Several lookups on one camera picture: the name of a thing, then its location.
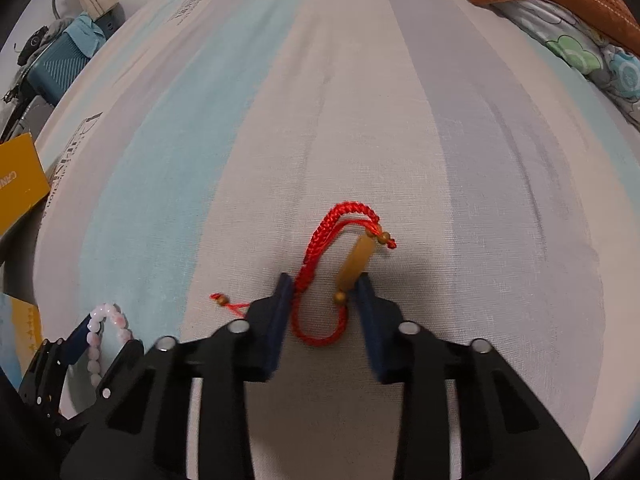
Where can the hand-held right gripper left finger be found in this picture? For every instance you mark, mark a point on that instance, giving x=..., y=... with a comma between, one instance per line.
x=277, y=332

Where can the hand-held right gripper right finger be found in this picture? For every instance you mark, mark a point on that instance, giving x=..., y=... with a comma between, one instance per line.
x=372, y=332

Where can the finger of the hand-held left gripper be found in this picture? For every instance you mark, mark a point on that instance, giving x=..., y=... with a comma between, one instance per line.
x=80, y=337
x=120, y=362

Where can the white and yellow cardboard box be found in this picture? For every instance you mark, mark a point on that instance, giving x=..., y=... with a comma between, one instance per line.
x=17, y=175

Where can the striped bed sheet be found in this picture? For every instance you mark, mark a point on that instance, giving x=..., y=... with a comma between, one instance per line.
x=350, y=110

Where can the blue suitcase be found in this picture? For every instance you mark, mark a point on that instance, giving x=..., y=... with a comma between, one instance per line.
x=55, y=72

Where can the black bag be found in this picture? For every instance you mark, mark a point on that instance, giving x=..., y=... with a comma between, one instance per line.
x=35, y=42

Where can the light blue cloth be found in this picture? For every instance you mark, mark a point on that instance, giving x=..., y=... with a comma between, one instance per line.
x=85, y=35

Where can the floral quilt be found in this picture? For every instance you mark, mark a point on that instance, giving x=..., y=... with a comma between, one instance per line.
x=590, y=55

